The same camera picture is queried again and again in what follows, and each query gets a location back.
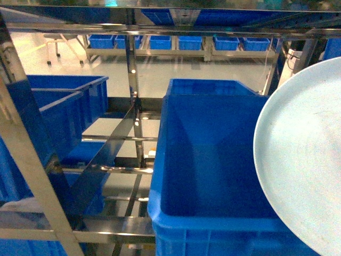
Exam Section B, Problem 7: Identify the large blue crate front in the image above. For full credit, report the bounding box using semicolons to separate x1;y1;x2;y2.
148;95;314;255

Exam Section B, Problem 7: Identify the blue crate far left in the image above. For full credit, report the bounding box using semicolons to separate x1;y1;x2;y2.
1;139;33;202

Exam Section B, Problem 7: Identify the blue crate behind front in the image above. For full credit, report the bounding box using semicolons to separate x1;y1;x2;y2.
166;78;259;96

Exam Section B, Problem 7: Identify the blue crate left shelf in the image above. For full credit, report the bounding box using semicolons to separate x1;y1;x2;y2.
7;75;108;162

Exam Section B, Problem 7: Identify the stainless steel shelf rack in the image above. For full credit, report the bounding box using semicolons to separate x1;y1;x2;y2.
1;1;340;255

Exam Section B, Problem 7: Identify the light blue round plate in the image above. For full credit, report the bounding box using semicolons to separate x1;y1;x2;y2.
253;58;340;255

